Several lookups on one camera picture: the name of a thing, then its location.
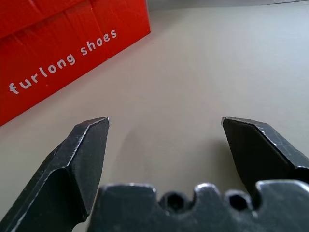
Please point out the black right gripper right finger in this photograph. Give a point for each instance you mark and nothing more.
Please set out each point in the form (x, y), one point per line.
(258, 154)

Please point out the red shoe box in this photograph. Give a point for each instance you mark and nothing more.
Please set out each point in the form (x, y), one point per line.
(60, 46)

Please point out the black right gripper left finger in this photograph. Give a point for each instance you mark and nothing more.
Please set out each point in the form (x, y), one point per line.
(72, 169)

